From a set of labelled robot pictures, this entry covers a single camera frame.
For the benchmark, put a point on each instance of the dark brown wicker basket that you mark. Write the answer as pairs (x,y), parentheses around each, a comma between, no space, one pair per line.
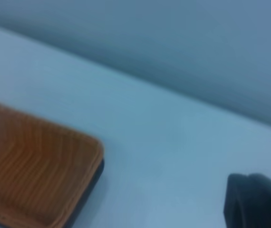
(95,185)

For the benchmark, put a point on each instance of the orange wicker basket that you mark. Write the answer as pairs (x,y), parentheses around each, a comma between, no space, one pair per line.
(35,166)

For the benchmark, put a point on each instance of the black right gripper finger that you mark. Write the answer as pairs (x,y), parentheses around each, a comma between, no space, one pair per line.
(259,204)

